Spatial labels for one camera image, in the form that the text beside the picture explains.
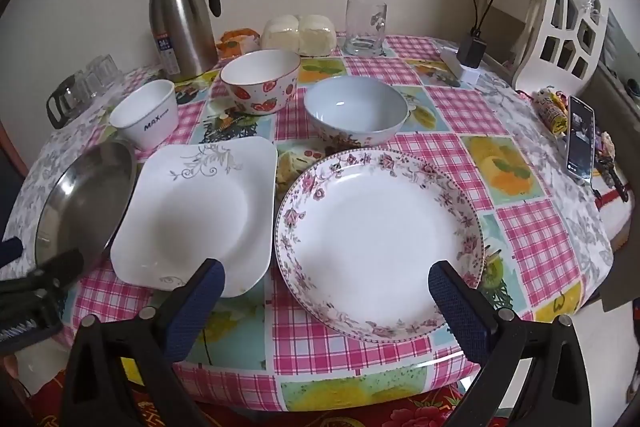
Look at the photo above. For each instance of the pink floral round plate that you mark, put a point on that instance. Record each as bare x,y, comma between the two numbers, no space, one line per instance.
380,237

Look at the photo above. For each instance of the white square plate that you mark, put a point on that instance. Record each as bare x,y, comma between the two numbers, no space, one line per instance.
195,217

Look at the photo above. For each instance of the white square bowl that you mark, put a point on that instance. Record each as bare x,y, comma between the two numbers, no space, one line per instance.
147,117

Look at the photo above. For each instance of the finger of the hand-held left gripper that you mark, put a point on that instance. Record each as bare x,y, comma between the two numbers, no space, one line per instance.
60,267
10,251

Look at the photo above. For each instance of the reddish brown chair back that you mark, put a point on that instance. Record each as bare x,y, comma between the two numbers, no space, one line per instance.
15,149

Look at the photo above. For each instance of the clear glass mug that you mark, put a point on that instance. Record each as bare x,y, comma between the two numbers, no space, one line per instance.
365,29

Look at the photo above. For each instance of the pale blue floral bowl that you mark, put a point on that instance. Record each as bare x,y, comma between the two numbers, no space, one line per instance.
355,112

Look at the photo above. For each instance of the stainless steel plate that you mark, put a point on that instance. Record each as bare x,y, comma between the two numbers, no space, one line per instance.
85,207

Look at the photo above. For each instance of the black charger adapter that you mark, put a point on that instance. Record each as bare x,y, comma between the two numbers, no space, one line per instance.
472,51

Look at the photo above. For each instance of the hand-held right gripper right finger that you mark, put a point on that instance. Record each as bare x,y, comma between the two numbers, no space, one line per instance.
455,302

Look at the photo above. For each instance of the stainless steel thermos jug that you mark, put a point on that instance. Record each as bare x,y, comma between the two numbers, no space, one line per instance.
180,22

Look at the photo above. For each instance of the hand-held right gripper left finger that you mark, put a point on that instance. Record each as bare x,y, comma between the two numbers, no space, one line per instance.
200,302

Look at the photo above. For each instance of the person's left hand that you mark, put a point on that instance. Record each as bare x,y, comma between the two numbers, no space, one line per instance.
7,367

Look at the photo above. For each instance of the small clear drinking glass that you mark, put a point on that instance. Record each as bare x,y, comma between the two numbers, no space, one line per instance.
111,69
90,87
96,69

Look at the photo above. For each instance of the yellow candy packet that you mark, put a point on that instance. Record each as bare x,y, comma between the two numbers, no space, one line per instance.
552,112

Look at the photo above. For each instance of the bag of steamed buns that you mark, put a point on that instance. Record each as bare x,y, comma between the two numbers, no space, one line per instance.
300,34

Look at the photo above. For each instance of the white lattice rack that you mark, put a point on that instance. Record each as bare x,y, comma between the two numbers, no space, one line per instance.
565,42

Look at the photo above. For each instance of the strawberry print bowl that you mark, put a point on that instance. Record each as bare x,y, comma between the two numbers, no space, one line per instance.
260,92

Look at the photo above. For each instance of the orange snack bag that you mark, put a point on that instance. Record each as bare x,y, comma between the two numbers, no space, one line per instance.
240,43

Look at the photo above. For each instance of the smartphone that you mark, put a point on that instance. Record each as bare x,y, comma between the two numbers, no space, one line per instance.
580,139

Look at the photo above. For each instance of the pink plaid fruit tablecloth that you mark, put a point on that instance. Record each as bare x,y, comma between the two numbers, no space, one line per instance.
450,107

